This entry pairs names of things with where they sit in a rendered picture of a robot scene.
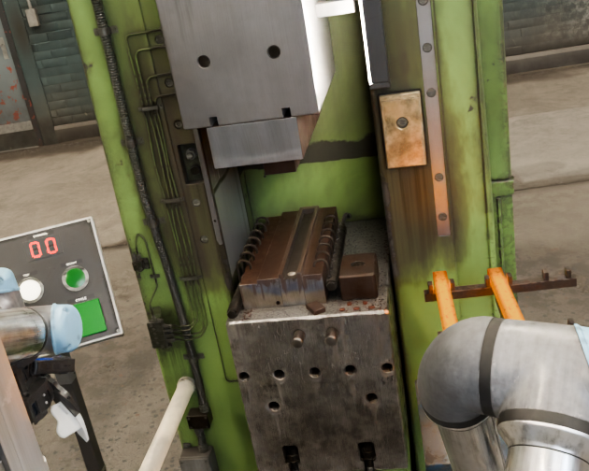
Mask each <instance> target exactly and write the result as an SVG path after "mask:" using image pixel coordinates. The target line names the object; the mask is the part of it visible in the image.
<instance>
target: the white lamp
mask: <svg viewBox="0 0 589 471"><path fill-rule="evenodd" d="M20 288H21V289H20V291H21V294H22V298H24V299H26V300H34V299H36V298H37V297H38V296H39V294H40V286H39V284H38V283H37V282H36V281H34V280H26V281H25V282H24V283H23V284H22V285H21V287H20Z"/></svg>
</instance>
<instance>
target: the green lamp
mask: <svg viewBox="0 0 589 471"><path fill-rule="evenodd" d="M85 279H86V277H85V274H84V272H83V271H82V270H80V269H78V268H72V269H70V270H69V271H68V272H67V273H66V275H65V282H66V284H67V285H68V286H70V287H72V288H78V287H80V286H82V285H83V283H84V282H85Z"/></svg>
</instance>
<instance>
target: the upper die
mask: <svg viewBox="0 0 589 471"><path fill-rule="evenodd" d="M321 111H322V109H321V110H320V113H321ZM320 113H318V114H310V115H303V116H295V117H292V116H291V110H290V108H288V110H287V112H286V114H285V115H284V117H283V118H280V119H273V120H265V121H251V122H243V123H236V124H228V125H220V126H219V124H218V120H216V121H215V122H214V123H213V125H212V126H211V127H207V133H208V141H209V145H210V150H211V155H212V159H213V163H214V168H215V169H218V168H226V167H235V166H243V165H251V164H267V163H275V162H283V161H292V160H300V159H303V158H304V156H305V153H306V150H307V148H308V145H309V142H310V139H311V136H312V134H313V131H314V128H315V126H316V123H317V120H318V119H319V116H320Z"/></svg>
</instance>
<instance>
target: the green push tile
mask: <svg viewBox="0 0 589 471"><path fill-rule="evenodd" d="M73 307H75V308H76V309H77V310H78V312H79V314H80V316H81V320H82V337H85V336H89V335H95V334H98V333H102V332H105V331H106V330H107V326H106V323H105V319H104V315H103V311H102V308H101V305H100V301H99V299H98V298H96V299H93V300H90V301H86V302H82V303H79V304H75V305H73Z"/></svg>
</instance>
